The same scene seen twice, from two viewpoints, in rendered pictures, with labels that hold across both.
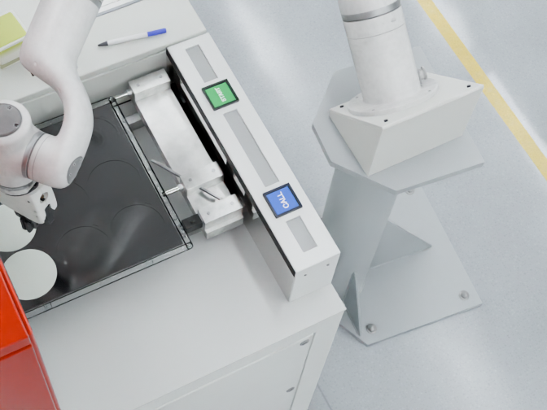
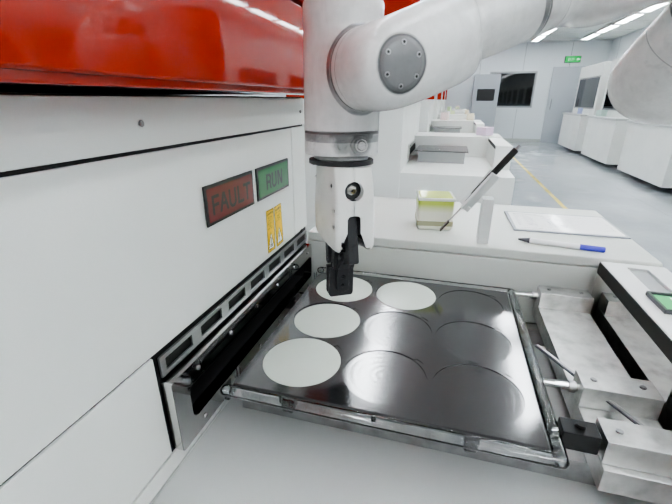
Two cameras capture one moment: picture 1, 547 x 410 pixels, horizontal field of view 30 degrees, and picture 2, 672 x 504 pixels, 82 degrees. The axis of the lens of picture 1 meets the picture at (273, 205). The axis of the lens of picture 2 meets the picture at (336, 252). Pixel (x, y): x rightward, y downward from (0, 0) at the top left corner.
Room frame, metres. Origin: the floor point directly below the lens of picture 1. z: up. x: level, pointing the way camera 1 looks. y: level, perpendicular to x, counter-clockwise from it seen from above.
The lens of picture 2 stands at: (0.48, 0.06, 1.22)
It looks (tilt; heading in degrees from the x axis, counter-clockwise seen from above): 21 degrees down; 52
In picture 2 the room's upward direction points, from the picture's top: straight up
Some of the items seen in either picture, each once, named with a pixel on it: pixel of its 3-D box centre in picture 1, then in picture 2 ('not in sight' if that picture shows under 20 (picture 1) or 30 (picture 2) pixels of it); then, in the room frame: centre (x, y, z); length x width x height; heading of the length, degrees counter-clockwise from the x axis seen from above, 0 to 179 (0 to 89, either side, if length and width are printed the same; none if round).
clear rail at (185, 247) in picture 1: (101, 283); (375, 421); (0.71, 0.29, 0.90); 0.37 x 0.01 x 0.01; 126
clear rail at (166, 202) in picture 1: (149, 170); (528, 351); (0.97, 0.25, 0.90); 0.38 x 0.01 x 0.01; 36
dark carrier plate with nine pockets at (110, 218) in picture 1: (61, 205); (396, 330); (0.86, 0.40, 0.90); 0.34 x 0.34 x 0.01; 36
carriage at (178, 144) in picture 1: (184, 154); (588, 372); (1.03, 0.19, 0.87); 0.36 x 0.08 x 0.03; 36
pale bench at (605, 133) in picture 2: not in sight; (632, 111); (10.07, 2.87, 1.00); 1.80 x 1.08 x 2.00; 36
